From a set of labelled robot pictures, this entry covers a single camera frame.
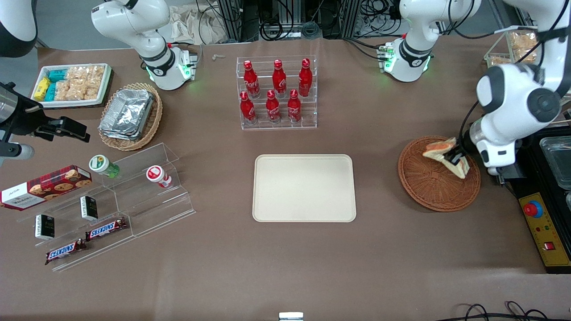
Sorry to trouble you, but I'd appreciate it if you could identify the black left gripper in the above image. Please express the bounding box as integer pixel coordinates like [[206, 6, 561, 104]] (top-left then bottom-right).
[[445, 127, 475, 166]]

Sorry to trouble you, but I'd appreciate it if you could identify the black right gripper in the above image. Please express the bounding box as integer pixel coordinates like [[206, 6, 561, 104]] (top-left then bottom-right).
[[8, 93, 91, 143]]

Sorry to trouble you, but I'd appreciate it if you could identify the triangular sandwich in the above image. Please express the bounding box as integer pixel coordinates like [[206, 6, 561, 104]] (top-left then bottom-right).
[[422, 137, 471, 180]]

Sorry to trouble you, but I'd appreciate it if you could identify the white rectangular snack tray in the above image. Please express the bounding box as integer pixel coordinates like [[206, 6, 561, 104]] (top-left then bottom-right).
[[30, 63, 112, 109]]

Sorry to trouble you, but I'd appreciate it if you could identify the round brown wicker basket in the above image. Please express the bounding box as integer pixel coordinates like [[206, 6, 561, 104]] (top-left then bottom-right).
[[398, 136, 481, 213]]

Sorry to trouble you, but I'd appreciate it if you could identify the silver foil tray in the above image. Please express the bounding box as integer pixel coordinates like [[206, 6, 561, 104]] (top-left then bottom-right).
[[99, 88, 155, 141]]

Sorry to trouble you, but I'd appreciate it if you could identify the oval light wicker basket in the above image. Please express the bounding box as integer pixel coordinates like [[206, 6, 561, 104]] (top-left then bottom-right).
[[98, 82, 163, 152]]

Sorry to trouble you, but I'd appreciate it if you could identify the cream rectangular tray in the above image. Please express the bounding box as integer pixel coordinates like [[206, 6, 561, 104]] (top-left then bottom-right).
[[252, 154, 357, 223]]

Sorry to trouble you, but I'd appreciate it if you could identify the clear rice cracker packet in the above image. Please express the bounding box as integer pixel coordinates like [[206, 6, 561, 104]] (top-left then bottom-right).
[[86, 66, 106, 86], [70, 82, 101, 101], [66, 66, 88, 84], [55, 80, 73, 101]]

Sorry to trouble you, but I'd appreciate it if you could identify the green cap drink bottle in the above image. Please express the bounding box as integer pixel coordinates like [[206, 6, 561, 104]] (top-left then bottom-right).
[[88, 154, 121, 179]]

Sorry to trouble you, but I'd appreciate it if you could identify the yellow snack packet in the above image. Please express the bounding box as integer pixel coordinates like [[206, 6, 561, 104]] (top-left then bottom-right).
[[34, 78, 50, 101]]

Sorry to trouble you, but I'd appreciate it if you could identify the red tartan cookie box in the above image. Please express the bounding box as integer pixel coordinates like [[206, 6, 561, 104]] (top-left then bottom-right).
[[0, 165, 93, 211]]

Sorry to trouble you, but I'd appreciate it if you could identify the small black white box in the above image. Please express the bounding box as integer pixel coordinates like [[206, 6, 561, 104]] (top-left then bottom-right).
[[34, 214, 56, 241], [80, 195, 99, 222]]

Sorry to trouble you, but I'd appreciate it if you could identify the red cap drink bottle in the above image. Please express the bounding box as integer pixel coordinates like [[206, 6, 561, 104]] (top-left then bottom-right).
[[145, 165, 173, 189]]

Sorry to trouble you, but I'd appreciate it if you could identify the clear plastic container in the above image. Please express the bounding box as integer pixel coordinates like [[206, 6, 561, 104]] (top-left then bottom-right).
[[539, 136, 571, 190]]

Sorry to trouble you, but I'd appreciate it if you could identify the snickers chocolate bar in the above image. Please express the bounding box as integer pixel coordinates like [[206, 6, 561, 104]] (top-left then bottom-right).
[[85, 217, 128, 242], [44, 238, 88, 266]]

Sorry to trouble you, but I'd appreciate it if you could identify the clear acrylic step display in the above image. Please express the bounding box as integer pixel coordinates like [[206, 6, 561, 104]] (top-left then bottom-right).
[[17, 143, 197, 273]]

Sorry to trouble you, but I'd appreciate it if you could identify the black machine with yellow panel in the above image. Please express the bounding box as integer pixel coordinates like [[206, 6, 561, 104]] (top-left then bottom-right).
[[497, 127, 571, 274]]

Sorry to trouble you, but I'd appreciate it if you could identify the crumpled beige cloth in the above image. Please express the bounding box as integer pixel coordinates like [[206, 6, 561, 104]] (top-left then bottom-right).
[[168, 4, 229, 45]]

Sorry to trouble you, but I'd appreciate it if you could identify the red cola bottle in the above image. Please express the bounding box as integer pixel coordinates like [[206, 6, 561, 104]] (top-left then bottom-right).
[[272, 59, 288, 98], [243, 60, 261, 99], [287, 89, 302, 123], [265, 90, 282, 124], [240, 91, 257, 126], [298, 58, 313, 98]]

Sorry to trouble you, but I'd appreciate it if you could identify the clear acrylic bottle rack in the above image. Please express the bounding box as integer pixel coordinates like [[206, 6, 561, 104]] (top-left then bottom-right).
[[236, 55, 318, 131]]

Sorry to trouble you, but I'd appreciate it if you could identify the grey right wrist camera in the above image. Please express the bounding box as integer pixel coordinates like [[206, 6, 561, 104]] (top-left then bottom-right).
[[0, 142, 35, 161]]

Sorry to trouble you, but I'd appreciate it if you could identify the white wire rack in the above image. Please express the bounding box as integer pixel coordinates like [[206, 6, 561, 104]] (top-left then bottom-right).
[[484, 25, 571, 97]]

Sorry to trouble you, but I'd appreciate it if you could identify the black arm base cable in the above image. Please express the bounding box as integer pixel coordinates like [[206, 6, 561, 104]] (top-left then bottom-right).
[[343, 37, 389, 61]]

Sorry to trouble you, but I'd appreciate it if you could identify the black floor cable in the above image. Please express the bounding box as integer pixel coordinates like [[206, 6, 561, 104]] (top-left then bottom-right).
[[445, 301, 571, 321]]

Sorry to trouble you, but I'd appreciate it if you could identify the aluminium frame with cables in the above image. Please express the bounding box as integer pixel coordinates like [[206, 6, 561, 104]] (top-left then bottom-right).
[[196, 0, 404, 43]]

